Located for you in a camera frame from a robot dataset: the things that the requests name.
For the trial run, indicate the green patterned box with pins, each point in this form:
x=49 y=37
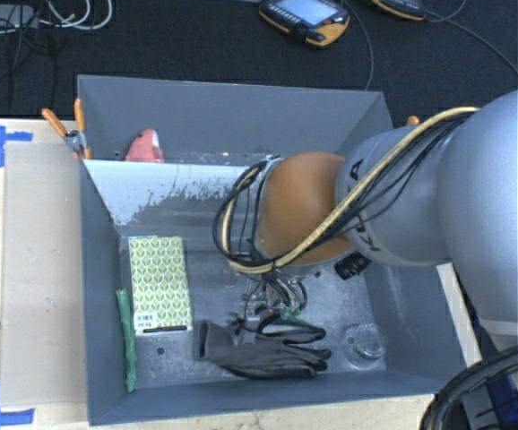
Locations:
x=160 y=280

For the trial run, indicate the dark grey work glove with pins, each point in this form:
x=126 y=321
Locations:
x=263 y=354

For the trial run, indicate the green long flat block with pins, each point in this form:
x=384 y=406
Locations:
x=127 y=338

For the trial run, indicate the clear glass cup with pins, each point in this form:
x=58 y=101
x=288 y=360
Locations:
x=365 y=346

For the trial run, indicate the grey metal bin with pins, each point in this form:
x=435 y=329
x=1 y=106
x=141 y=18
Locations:
x=223 y=114

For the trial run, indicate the pale wood flat board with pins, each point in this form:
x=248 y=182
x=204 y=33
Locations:
x=39 y=258

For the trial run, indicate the black cylinder on white bracket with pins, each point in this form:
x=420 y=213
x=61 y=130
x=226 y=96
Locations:
x=352 y=264

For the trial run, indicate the pink toy fish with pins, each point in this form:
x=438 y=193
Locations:
x=144 y=148

